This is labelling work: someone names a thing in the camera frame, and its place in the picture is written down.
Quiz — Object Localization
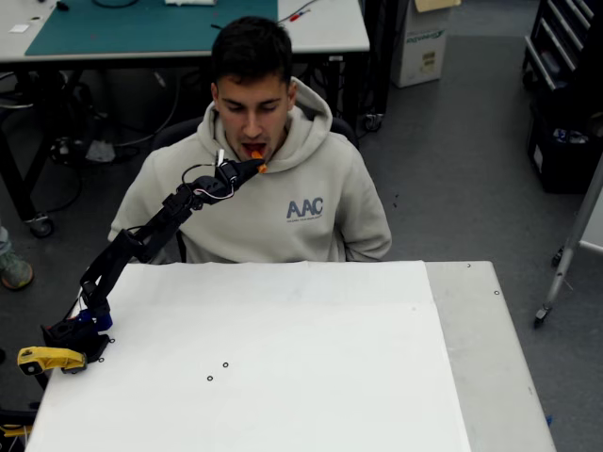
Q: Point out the white table sheet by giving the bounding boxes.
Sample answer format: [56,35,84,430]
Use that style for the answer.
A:
[25,261,472,452]

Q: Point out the black storage bin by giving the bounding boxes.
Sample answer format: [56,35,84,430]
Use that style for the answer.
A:
[526,101,603,194]

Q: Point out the red tipped wires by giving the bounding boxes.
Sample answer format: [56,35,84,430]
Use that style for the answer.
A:
[282,0,324,24]

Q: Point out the seated man in beige hoodie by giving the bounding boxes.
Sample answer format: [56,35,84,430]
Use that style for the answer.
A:
[107,16,393,264]

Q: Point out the yellow clamp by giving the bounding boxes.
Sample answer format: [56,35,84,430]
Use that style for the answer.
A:
[17,347,89,377]

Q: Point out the white plastic bag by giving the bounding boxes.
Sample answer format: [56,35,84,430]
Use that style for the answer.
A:
[86,139,117,164]

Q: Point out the standing person in white shirt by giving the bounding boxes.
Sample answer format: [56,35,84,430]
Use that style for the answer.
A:
[0,225,35,290]

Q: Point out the teal cutting mat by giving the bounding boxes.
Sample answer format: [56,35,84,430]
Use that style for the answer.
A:
[25,0,279,57]

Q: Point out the grey wheeled metal stand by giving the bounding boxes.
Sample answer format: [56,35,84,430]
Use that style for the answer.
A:
[533,154,603,330]

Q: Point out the black drawer cart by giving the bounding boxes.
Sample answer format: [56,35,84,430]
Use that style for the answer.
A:
[521,0,603,93]

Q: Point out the white red servo wire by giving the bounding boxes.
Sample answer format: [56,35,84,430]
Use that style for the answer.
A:
[195,186,236,201]

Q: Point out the white workbench with black legs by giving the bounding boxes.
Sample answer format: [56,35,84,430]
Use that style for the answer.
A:
[0,0,392,239]

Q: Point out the white cardboard box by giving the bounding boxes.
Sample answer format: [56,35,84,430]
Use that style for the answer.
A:
[389,0,451,89]

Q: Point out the black yellow clamp handle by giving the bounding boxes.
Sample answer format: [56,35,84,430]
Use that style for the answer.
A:
[0,407,39,440]

